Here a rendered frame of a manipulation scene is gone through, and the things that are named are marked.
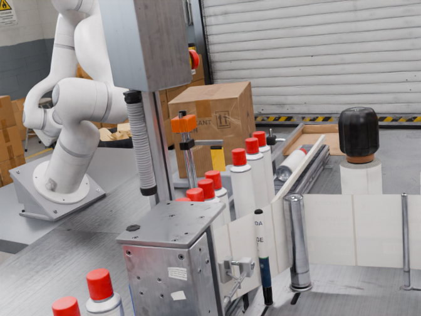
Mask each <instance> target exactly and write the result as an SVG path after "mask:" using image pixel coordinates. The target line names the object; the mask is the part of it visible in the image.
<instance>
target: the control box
mask: <svg viewBox="0 0 421 316"><path fill-rule="evenodd" d="M98 3H99V7H100V13H101V20H102V23H103V30H104V34H105V41H106V44H107V51H108V57H109V62H110V68H111V72H112V78H113V85H114V86H115V87H119V88H126V89H131V90H137V91H141V92H148V93H150V92H156V91H159V90H165V89H168V88H173V87H178V86H182V85H187V84H190V83H191V80H193V78H192V62H191V59H190V55H189V47H188V42H187V33H186V28H185V19H184V11H183V6H182V0H98Z"/></svg>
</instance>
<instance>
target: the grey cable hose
mask: <svg viewBox="0 0 421 316"><path fill-rule="evenodd" d="M140 93H141V91H137V90H129V91H126V92H123V95H124V96H125V97H124V101H125V102H126V106H127V113H128V118H129V119H128V120H129V124H130V130H131V135H132V139H133V140H132V142H133V148H134V153H135V158H136V159H135V160H136V163H137V169H138V176H139V181H140V192H141V193H142V195H143V196H152V195H154V194H156V193H157V185H156V183H155V177H154V172H153V165H152V159H151V154H150V147H149V142H148V135H147V131H146V129H147V128H146V124H145V119H144V113H143V107H142V102H141V100H142V96H141V94H140Z"/></svg>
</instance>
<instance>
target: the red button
mask: <svg viewBox="0 0 421 316"><path fill-rule="evenodd" d="M189 55H190V59H191V62H192V70H194V69H197V67H198V65H199V56H198V54H197V53H196V52H195V51H194V50H189Z"/></svg>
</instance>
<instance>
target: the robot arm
mask: <svg viewBox="0 0 421 316"><path fill-rule="evenodd" d="M51 2H52V4H53V6H54V7H55V9H56V10H57V11H58V12H59V15H58V21H57V25H56V34H55V42H54V47H53V57H52V62H51V71H50V74H49V75H48V77H47V78H45V79H44V80H42V81H41V82H39V83H38V84H36V85H35V86H34V87H33V88H32V89H31V90H30V91H29V93H28V95H27V97H26V101H25V104H24V111H23V125H24V126H25V127H27V128H29V129H31V130H34V131H35V133H36V134H37V136H38V137H39V138H40V139H41V141H42V142H43V144H44V145H45V146H46V147H45V149H46V148H49V149H50V148H52V149H53V150H54V151H53V154H52V156H51V159H50V161H45V162H43V163H41V164H40V165H38V166H37V167H36V168H35V170H34V172H33V184H34V186H35V188H36V190H37V191H38V192H39V193H40V194H41V195H42V196H44V197H45V198H46V199H49V200H50V201H53V202H55V203H60V204H74V203H78V202H80V201H82V200H83V199H84V198H85V197H86V195H87V194H88V191H89V189H90V183H89V180H88V178H87V176H86V175H85V173H86V171H87V168H88V166H89V165H90V162H91V160H92V158H93V155H94V153H95V151H96V148H97V147H98V144H99V141H100V131H99V130H98V128H97V127H96V126H95V125H94V124H92V123H91V122H90V121H92V122H101V123H106V124H119V123H121V122H124V121H126V119H127V118H128V113H127V106H126V102H125V101H124V97H125V96H124V95H123V92H126V91H129V89H126V88H119V87H115V86H114V85H113V78H112V72H111V68H110V62H109V57H108V51H107V44H106V41H105V34H104V30H103V23H102V20H101V13H100V7H99V3H98V0H51ZM86 14H89V15H90V17H89V18H86ZM78 62H79V64H80V66H81V67H82V69H83V70H84V71H85V72H86V73H87V74H88V75H89V76H90V77H91V78H92V79H93V80H87V79H83V78H76V71H77V66H78ZM51 90H53V94H52V99H53V105H54V107H53V108H51V109H44V108H39V107H38V104H39V100H40V99H41V97H42V96H43V95H44V94H45V93H47V92H49V91H51ZM57 140H58V141H57Z"/></svg>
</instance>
